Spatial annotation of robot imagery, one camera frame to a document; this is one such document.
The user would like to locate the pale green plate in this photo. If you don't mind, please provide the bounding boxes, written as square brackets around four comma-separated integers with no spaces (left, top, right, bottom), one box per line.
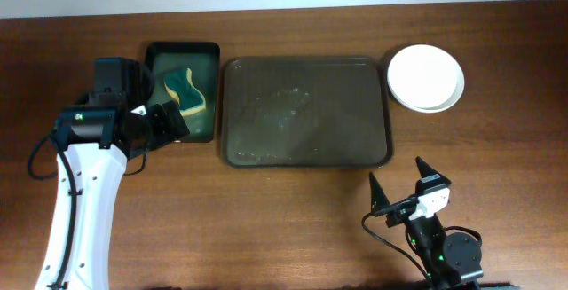
[387,44,465,114]

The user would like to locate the green yellow sponge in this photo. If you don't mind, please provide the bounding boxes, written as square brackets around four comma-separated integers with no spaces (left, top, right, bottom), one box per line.
[163,68,207,117]

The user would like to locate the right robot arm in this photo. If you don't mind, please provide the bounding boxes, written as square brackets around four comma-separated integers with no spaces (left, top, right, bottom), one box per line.
[361,157,484,289]

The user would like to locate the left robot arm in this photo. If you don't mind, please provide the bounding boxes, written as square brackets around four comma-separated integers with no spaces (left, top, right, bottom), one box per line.
[35,58,189,289]

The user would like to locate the black water tray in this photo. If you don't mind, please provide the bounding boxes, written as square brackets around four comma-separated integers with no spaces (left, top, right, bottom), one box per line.
[145,42,220,143]

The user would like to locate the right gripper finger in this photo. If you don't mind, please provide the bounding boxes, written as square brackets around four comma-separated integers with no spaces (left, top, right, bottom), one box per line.
[414,156,441,179]
[368,172,391,214]

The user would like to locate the dark brown serving tray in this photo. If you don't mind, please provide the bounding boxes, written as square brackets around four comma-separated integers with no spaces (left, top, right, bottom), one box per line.
[220,56,394,169]

